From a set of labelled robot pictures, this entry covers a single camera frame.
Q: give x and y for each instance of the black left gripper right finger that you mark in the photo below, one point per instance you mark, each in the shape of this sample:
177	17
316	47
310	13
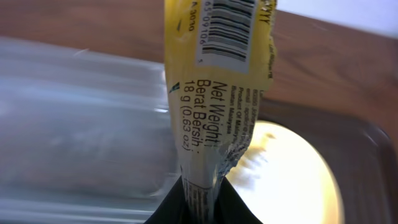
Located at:
230	208

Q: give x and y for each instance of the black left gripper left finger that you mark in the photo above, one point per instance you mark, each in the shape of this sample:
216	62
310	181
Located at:
173	209

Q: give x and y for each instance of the yellow snack wrapper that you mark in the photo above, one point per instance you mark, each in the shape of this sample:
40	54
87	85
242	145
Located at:
218	64

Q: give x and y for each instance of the yellow plate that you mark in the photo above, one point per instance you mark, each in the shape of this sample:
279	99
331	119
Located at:
283	179

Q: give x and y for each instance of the clear plastic bin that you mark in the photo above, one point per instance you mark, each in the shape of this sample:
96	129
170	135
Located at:
85	137

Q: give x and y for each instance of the dark brown tray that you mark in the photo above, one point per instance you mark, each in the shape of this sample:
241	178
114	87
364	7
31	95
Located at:
360	155

